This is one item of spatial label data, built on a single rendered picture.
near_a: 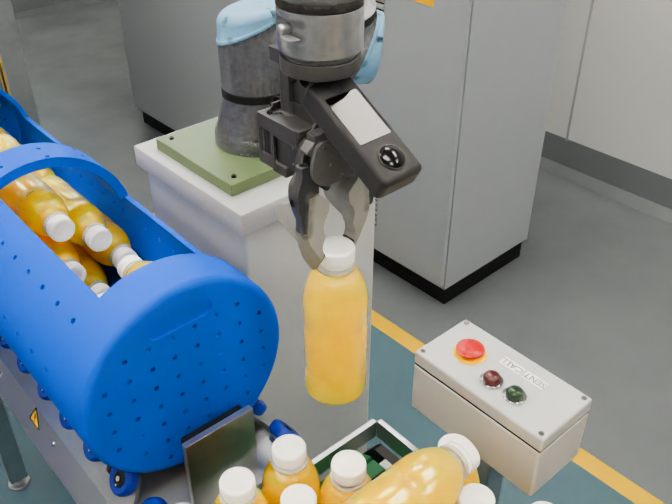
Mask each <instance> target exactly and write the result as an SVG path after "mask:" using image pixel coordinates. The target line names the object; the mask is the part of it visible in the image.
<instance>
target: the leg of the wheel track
mask: <svg viewBox="0 0 672 504"><path fill-rule="evenodd" d="M0 462H1V464H2V467H3V470H4V472H5V475H6V476H7V478H8V480H9V482H8V486H9V488H10V490H12V491H15V492H17V491H22V490H24V489H25V488H27V487H28V486H29V484H30V481H31V480H30V477H29V475H28V473H27V470H26V467H25V464H24V461H23V459H22V456H21V453H20V450H19V447H18V444H17V441H16V438H15V436H14V433H13V430H12V427H11V424H10V421H9V418H8V416H7V413H6V410H5V407H4V404H3V401H2V398H1V396H0Z"/></svg>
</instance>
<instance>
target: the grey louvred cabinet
mask: <svg viewBox="0 0 672 504"><path fill-rule="evenodd" d="M238 1H242V0H118V5H119V11H120V17H121V24H122V30H123V36H124V42H125V48H126V55H127V61H128V67H129V73H130V79H131V86H132V92H133V98H134V104H135V107H137V108H138V109H139V110H141V111H142V112H143V118H144V122H145V123H146V124H148V125H150V126H151V127H153V128H155V129H156V130H158V131H160V132H161V133H163V134H164V135H167V134H169V133H172V132H175V131H178V130H181V129H184V128H187V127H190V126H193V125H196V124H198V123H201V122H204V121H207V120H210V119H213V118H216V117H218V115H219V110H220V105H221V101H222V90H221V78H220V67H219V55H218V45H217V44H216V38H217V23H216V22H217V17H218V15H219V13H220V12H221V11H222V10H223V9H224V8H225V7H227V6H229V5H231V4H233V3H236V2H238ZM567 1H568V0H375V2H376V9H378V10H379V11H382V12H383V13H384V16H385V27H384V37H383V46H382V52H381V58H380V63H379V68H378V71H377V74H376V77H375V78H374V80H373V81H372V82H370V83H368V84H356V85H357V86H358V87H359V88H360V89H361V91H362V92H363V93H364V94H365V96H366V97H367V98H368V99H369V101H370V102H371V103H372V104H373V105H374V107H375V108H376V109H377V110H378V112H379V113H380V114H381V115H382V116H383V118H384V119H385V120H386V121H387V123H388V124H389V125H390V126H391V128H392V129H393V130H394V131H395V132H396V134H397V135H398V136H399V137H400V139H401V140H402V141H403V142H404V144H405V145H406V146H407V147H408V148H409V150H410V151H411V152H412V153H413V155H414V156H415V157H416V158H417V159H418V161H419V162H420V163H421V165H422V169H421V171H420V173H419V175H418V176H417V178H416V179H415V181H414V182H413V183H411V184H409V185H407V186H405V187H403V188H401V189H399V190H397V191H395V192H393V193H391V194H389V195H387V196H385V197H382V198H375V225H374V254H373V261H374V262H375V263H377V264H379V265H380V266H382V267H384V268H385V269H387V270H389V271H390V272H392V273H393V274H395V275H397V276H398V277H400V278H402V279H403V280H405V281H407V282H408V283H410V284H412V285H413V286H415V287H417V288H418V289H420V290H421V291H423V292H425V293H426V294H428V295H430V296H431V297H433V298H435V299H436V300H438V301H440V302H441V303H443V304H445V303H447V302H449V301H450V300H452V299H453V298H455V297H456V296H458V295H460V294H461V293H463V292H464V291H466V290H467V289H469V288H470V287H472V286H474V285H475V284H477V283H478V282H480V281H481V280H483V279H485V278H486V277H488V276H489V275H491V274H492V273H494V272H496V271H497V270H499V269H500V268H502V267H503V266H505V265H507V264H508V263H510V262H511V261H513V260H514V259H516V258H518V257H519V256H520V250H521V244H522V241H524V240H526V239H527V235H528V229H529V224H530V218H531V212H532V206H533V200H534V194H535V188H536V183H537V177H538V171H539V165H540V159H541V153H542V148H543V142H544V136H545V130H546V124H547V118H548V112H549V107H550V101H551V95H552V89H553V83H554V77H555V71H556V66H557V60H558V54H559V48H560V42H561V36H562V31H563V25H564V19H565V13H566V7H567Z"/></svg>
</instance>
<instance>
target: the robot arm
mask: <svg viewBox="0 0 672 504"><path fill-rule="evenodd" d="M216 23H217V38H216V44H217V45H218V55H219V67H220V78H221V90H222V101H221V105H220V110H219V115H218V120H217V122H216V124H215V140H216V144H217V145H218V146H219V147H220V148H221V149H222V150H224V151H226V152H228V153H230V154H233V155H237V156H243V157H260V161H261V162H263V163H265V164H266V165H268V166H270V167H271V168H273V171H275V172H277V173H278V174H280V175H282V176H283V177H285V178H288V177H290V176H292V178H291V180H290V182H289V185H288V198H289V201H287V202H280V203H278V205H277V207H276V216H277V219H278V221H279V222H280V223H281V224H282V226H283V227H284V228H285V229H286V230H287V231H288V232H289V233H290V234H291V235H292V236H293V237H294V238H295V239H296V240H297V242H298V247H299V249H300V252H301V255H302V257H303V259H304V261H305V262H306V263H307V265H308V266H309V267H310V268H311V269H312V270H315V269H317V267H318V266H319V265H320V263H321V262H322V261H323V259H324V258H325V254H324V252H323V244H324V240H325V237H326V236H325V233H324V223H325V220H326V217H327V215H328V214H329V208H330V203H331V204H332V205H333V206H334V207H335V208H336V209H337V210H338V211H339V212H340V213H341V214H342V215H343V220H344V222H345V230H344V234H343V237H346V238H348V239H350V240H351V241H353V243H354V245H355V244H356V243H357V241H358V238H359V236H360V234H361V231H362V229H363V226H364V224H365V222H366V219H367V216H368V212H369V207H370V204H372V203H373V198H374V197H375V198H382V197H385V196H387V195H389V194H391V193H393V192H395V191H397V190H399V189H401V188H403V187H405V186H407V185H409V184H411V183H413V182H414V181H415V179H416V178H417V176H418V175H419V173H420V171H421V169H422V165H421V163H420V162H419V161H418V159H417V158H416V157H415V156H414V155H413V153H412V152H411V151H410V150H409V148H408V147H407V146H406V145H405V144H404V142H403V141H402V140H401V139H400V137H399V136H398V135H397V134H396V132H395V131H394V130H393V129H392V128H391V126H390V125H389V124H388V123H387V121H386V120H385V119H384V118H383V116H382V115H381V114H380V113H379V112H378V110H377V109H376V108H375V107H374V105H373V104H372V103H371V102H370V101H369V99H368V98H367V97H366V96H365V94H364V93H363V92H362V91H361V89H360V88H359V87H358V86H357V85H356V84H368V83H370V82H372V81H373V80H374V78H375V77H376V74H377V71H378V68H379V63H380V58H381V52H382V46H383V37H384V27H385V16H384V13H383V12H382V11H379V10H378V9H376V2H375V0H242V1H238V2H236V3H233V4H231V5H229V6H227V7H225V8H224V9H223V10H222V11H221V12H220V13H219V15H218V17H217V22H216ZM319 187H320V188H322V189H323V191H324V194H325V197H326V198H327V199H326V198H324V197H323V196H321V195H319Z"/></svg>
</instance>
